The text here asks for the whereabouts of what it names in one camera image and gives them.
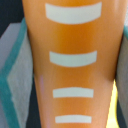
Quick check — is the gripper teal padded left finger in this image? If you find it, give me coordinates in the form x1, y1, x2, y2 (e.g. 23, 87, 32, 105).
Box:
0, 20, 33, 128

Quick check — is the gripper teal padded right finger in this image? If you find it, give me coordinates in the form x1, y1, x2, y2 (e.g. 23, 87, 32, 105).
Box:
115, 26, 128, 128

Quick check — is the orange toy bread loaf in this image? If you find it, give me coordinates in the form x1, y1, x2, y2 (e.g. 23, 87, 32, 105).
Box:
22, 0, 128, 128

